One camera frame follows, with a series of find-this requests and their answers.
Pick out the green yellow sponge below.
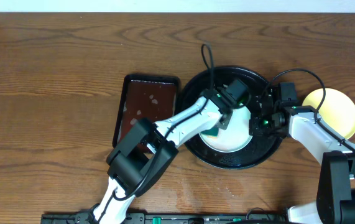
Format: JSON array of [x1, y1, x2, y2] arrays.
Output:
[[201, 127, 219, 138]]

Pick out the left black cable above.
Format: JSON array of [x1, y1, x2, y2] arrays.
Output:
[[96, 43, 216, 224]]

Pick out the rectangular black brown tray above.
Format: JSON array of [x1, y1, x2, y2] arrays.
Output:
[[113, 73, 180, 147]]

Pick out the round black tray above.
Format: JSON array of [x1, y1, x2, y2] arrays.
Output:
[[175, 66, 282, 169]]

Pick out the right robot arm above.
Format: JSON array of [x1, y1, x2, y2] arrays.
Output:
[[249, 95, 355, 223]]

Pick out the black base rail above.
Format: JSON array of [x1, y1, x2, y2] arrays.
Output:
[[40, 212, 288, 224]]

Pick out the light blue plate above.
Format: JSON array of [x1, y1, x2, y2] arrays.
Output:
[[200, 107, 252, 153]]

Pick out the yellow plate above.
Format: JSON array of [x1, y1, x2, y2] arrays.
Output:
[[319, 88, 355, 139]]

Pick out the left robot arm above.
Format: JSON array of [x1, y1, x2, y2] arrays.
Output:
[[88, 87, 251, 223]]

